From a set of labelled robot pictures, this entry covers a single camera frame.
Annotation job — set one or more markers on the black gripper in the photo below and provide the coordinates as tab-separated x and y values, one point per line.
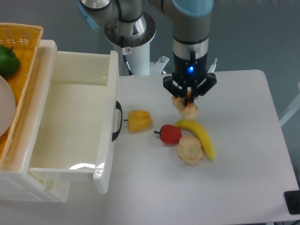
189	75

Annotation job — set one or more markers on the square bread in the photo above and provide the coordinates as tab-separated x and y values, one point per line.
189	111

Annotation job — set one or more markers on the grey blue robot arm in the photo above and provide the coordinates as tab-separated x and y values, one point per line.
190	20

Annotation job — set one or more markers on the round bread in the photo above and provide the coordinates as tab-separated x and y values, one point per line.
189	149

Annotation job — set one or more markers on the white upper drawer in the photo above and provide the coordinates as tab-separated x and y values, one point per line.
78	129

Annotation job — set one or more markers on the white drawer cabinet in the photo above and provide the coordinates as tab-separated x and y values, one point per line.
16	183

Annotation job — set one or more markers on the yellow banana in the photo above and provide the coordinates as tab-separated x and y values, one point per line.
197	129

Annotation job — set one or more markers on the red bell pepper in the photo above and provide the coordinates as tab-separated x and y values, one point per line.
169	134

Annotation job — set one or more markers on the yellow bell pepper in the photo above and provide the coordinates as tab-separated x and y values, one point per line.
138	120

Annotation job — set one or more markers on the black device at table edge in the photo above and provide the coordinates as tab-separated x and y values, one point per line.
292	199

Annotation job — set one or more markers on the yellow woven basket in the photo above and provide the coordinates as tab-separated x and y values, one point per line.
25	40

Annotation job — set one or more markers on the green bell pepper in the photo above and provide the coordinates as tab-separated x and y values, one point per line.
9	63

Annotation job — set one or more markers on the white plate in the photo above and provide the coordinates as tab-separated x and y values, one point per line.
7	106

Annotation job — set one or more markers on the white table clamp bracket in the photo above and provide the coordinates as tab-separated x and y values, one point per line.
161	63

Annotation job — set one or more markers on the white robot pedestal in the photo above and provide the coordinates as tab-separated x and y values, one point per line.
131	40

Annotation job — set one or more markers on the black drawer handle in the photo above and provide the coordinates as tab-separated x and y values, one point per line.
118	121

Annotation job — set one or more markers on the white frame at right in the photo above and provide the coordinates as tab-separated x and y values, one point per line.
291	109

